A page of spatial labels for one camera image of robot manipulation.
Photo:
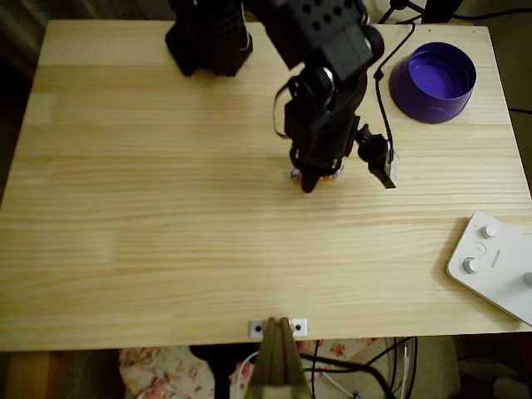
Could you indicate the black camera with white label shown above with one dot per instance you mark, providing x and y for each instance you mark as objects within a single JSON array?
[{"x": 380, "y": 162}]

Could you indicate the purple plastic bowl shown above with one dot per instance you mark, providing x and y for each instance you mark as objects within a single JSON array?
[{"x": 432, "y": 110}]

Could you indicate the silver corner bracket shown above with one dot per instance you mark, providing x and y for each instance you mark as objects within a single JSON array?
[
  {"x": 299, "y": 327},
  {"x": 257, "y": 328}
]

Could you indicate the white lamp base with knobs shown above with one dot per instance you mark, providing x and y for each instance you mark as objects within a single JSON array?
[{"x": 490, "y": 266}]

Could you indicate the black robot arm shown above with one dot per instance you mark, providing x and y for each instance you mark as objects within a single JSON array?
[{"x": 316, "y": 25}]

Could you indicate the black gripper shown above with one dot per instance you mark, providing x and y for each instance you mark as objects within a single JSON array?
[{"x": 312, "y": 172}]

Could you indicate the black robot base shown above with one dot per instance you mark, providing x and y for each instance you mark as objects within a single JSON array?
[{"x": 208, "y": 37}]

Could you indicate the candy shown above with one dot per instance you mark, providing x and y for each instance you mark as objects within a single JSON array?
[{"x": 338, "y": 172}]

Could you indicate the pink floral fabric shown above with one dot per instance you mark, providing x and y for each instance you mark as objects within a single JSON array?
[{"x": 158, "y": 374}]

